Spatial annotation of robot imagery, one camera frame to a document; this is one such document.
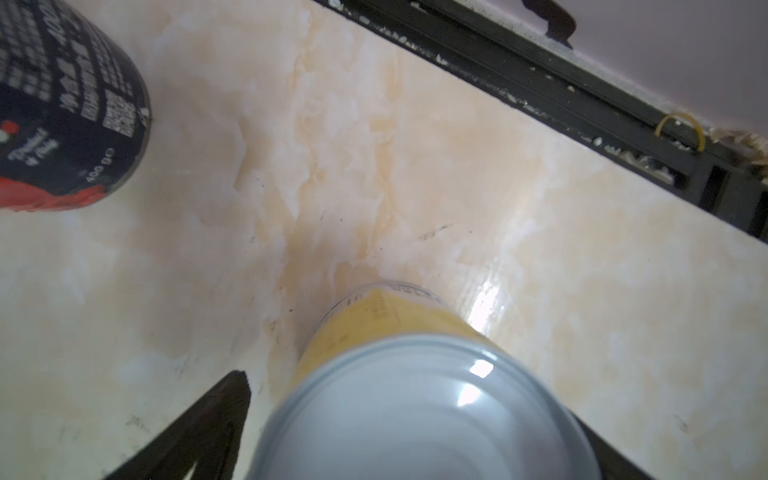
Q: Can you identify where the yellow labelled can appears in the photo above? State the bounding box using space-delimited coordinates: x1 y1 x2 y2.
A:
248 282 600 479

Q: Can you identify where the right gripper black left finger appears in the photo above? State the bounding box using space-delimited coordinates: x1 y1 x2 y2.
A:
107 370 251 479

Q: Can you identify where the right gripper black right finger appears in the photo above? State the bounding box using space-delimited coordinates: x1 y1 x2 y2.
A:
576 416 652 480

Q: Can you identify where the brown labelled can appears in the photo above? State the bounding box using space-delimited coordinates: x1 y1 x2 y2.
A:
1 0 151 212

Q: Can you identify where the black right floor frame rail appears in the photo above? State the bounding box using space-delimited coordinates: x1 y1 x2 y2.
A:
323 1 767 242

